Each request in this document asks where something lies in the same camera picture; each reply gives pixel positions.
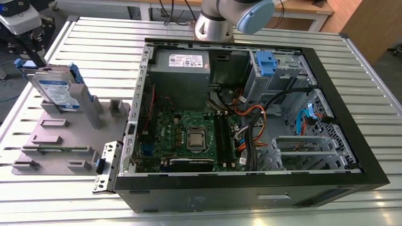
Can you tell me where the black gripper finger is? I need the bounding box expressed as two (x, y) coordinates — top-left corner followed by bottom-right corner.
(15, 35), (48, 69)

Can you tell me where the hard disk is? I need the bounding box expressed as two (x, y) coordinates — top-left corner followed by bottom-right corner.
(14, 58), (99, 112)

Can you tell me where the blue data wire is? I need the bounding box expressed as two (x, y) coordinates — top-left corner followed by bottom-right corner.
(297, 100), (317, 137)

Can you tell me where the grey metal disk bay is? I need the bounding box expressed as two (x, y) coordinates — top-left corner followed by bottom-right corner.
(261, 135), (361, 171)

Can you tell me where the green RAM stick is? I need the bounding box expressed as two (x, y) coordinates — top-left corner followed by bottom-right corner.
(38, 146), (88, 153)

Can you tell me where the grey plastic parts rack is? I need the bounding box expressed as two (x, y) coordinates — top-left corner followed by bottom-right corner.
(11, 83), (131, 176)

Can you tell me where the grey power supply unit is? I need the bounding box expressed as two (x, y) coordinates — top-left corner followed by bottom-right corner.
(147, 49), (211, 113)

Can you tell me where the green motherboard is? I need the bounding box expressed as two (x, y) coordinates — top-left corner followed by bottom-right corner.
(131, 110), (249, 172)

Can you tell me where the silver CPU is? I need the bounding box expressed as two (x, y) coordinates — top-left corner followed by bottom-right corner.
(187, 132), (207, 147)

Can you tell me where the metal CPU socket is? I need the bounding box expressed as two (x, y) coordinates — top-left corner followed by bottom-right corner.
(185, 126), (211, 153)

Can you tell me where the black graphics card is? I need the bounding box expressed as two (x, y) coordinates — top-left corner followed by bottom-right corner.
(159, 157), (217, 172)

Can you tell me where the black RAM slot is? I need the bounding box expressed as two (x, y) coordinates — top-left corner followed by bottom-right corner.
(223, 110), (237, 169)
(215, 110), (229, 169)

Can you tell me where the grey metal drive cage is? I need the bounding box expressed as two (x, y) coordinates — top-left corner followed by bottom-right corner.
(243, 49), (317, 111)

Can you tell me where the black desktop PC case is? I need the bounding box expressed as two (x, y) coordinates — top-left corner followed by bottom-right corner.
(114, 37), (392, 214)

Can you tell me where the brown wooden cabinet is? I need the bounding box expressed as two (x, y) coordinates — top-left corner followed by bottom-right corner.
(341, 0), (402, 68)

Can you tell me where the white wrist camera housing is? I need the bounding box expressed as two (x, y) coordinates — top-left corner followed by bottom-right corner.
(0, 0), (43, 36)

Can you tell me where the thin red twisted wire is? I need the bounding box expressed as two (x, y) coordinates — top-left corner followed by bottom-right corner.
(142, 84), (158, 137)

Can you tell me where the grey card retention bracket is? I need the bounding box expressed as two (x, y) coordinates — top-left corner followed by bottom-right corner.
(92, 140), (124, 195)

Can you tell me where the orange yellow power wire bundle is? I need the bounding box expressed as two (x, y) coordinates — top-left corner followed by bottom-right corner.
(206, 88), (269, 153)

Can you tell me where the thin grey wire bundle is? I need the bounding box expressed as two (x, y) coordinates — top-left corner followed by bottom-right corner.
(234, 124), (253, 142)

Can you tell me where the thick black cable pair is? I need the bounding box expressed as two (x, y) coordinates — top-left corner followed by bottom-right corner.
(246, 87), (315, 171)

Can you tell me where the wooden desk white frame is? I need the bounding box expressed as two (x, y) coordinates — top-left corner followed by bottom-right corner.
(126, 0), (335, 32)

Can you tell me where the disk power wire black plug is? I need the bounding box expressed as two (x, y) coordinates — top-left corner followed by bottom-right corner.
(306, 113), (335, 127)

